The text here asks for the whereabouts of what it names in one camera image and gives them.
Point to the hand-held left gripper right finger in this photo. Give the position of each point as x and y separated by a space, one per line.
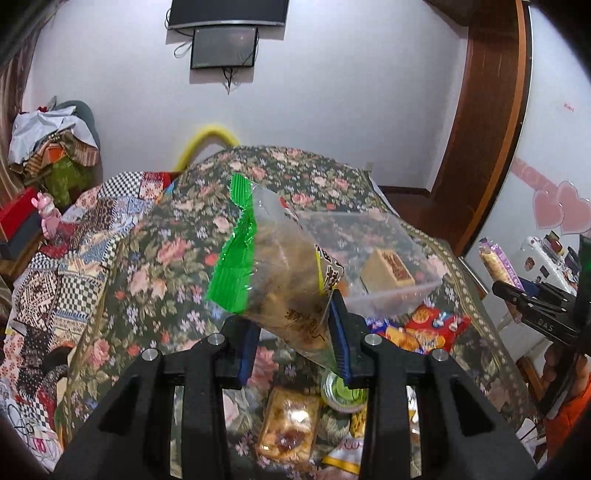
340 344

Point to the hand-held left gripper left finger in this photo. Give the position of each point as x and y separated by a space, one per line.
247 357

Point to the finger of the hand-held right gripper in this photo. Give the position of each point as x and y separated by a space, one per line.
512 290

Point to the purple biscuit packet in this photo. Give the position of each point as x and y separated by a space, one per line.
501 263

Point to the clear snack bag green edge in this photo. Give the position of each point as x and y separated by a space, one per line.
281 286

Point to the clear plastic container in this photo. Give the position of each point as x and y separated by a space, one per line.
392 240

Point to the person's right forearm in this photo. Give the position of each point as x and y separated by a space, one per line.
575 406

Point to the white appliance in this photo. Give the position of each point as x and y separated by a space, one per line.
547 265

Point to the green jelly cup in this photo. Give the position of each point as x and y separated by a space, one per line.
339 392

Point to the clear pastry tray packet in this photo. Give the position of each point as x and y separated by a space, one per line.
288 424

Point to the tan boxed snack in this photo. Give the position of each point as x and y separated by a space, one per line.
388 272

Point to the red snack packet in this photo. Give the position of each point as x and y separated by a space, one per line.
427 330

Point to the pink heart stickers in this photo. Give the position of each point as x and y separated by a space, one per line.
561 207

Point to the yellow white snack packet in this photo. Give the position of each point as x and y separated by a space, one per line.
348 454

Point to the floral blanket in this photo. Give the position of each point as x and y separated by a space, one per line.
175 258

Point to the patchwork quilt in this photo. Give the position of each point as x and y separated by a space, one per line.
69 272

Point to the yellow foam tube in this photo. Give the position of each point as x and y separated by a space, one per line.
203 138

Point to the pink plush toy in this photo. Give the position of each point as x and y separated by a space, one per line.
48 217

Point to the red box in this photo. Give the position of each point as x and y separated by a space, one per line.
18 217

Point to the pile of clothes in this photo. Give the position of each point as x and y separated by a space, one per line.
48 134

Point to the brown curtain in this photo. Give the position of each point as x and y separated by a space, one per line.
14 78

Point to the wooden door frame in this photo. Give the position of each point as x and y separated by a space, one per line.
485 115

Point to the small black wall monitor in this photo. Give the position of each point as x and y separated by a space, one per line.
225 47

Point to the large black wall television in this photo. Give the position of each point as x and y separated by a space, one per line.
228 11

